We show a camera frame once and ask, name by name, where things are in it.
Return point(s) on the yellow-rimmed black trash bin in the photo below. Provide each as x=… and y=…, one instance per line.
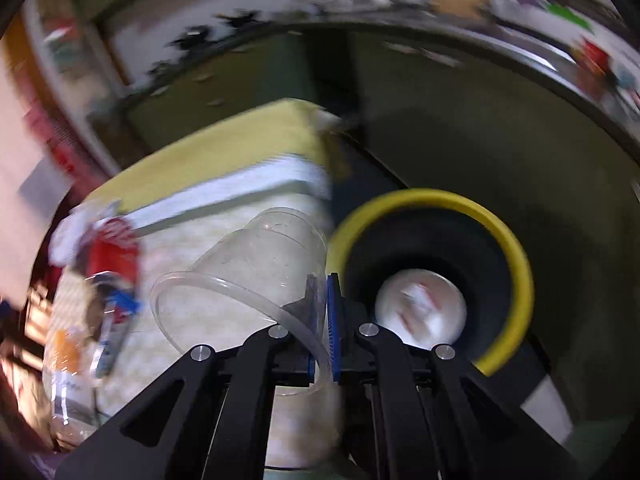
x=430, y=198

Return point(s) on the green lower kitchen cabinets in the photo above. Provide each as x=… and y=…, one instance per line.
x=240, y=85

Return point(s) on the green tray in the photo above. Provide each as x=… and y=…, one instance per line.
x=567, y=15

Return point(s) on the white crumpled paper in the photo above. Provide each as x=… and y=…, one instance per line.
x=72, y=232

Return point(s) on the black wok with lid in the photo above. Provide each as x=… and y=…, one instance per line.
x=192, y=40

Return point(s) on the clear plastic cup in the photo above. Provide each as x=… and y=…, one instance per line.
x=250, y=260

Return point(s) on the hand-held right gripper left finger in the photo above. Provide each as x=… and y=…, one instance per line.
x=314, y=305

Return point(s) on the white crumpled wrapper in bin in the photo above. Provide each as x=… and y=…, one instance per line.
x=440, y=305

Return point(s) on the clear plastic bottle orange label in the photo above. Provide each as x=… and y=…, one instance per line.
x=67, y=375

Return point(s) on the yellow-green patterned tablecloth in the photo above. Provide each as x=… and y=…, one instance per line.
x=225, y=160

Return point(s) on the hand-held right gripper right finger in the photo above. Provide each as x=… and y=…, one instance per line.
x=333, y=320

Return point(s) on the blue and white wrapper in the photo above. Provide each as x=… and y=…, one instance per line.
x=117, y=315

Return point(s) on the red cup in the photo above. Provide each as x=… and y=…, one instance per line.
x=594, y=62

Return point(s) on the red snack wrapper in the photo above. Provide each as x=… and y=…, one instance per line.
x=112, y=255

